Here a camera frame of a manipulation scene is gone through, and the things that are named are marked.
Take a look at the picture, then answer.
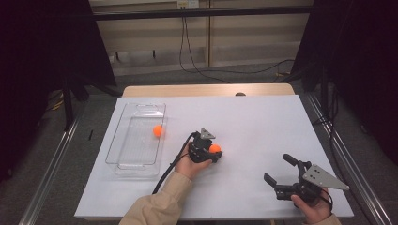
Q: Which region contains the black curtain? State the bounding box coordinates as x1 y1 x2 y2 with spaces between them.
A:
292 0 398 167
0 0 117 183

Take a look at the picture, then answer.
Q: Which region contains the white wall outlet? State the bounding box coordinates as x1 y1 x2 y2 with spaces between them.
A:
177 0 200 10

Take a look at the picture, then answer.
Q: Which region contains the white table cover board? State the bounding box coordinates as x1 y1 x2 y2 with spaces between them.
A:
74 95 355 219

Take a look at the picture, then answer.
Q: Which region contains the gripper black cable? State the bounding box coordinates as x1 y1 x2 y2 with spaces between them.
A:
152 131 200 195
320 189 335 215

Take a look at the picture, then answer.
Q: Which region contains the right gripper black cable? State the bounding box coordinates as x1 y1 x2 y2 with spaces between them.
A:
320 189 335 215

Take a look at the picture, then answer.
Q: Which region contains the person's right hand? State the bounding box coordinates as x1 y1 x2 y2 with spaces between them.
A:
290 188 333 225

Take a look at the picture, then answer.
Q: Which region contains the clear plastic bin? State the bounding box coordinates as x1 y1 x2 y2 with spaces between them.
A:
105 102 167 176

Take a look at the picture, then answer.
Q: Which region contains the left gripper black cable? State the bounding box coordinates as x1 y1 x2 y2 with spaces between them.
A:
152 131 200 195

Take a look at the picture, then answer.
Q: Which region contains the aluminium floor rail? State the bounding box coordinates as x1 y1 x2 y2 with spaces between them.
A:
18 114 81 225
307 93 392 225

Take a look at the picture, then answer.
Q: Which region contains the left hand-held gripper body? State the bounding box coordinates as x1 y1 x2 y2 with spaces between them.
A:
187 127 217 164

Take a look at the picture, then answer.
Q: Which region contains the person's left hand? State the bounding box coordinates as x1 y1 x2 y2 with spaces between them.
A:
174 142 214 181

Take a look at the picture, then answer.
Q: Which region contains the wooden table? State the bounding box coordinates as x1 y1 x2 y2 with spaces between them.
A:
121 82 296 98

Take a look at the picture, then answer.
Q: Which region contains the black power cable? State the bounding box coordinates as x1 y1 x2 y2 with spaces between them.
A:
178 17 232 84
183 17 296 76

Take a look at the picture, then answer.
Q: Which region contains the long wooden desk shelf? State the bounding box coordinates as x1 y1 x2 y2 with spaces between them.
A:
88 0 314 22

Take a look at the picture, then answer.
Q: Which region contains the black metal stand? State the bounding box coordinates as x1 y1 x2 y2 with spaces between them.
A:
60 74 77 131

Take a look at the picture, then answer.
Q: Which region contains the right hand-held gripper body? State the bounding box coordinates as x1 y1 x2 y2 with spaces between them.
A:
275 161 351 204

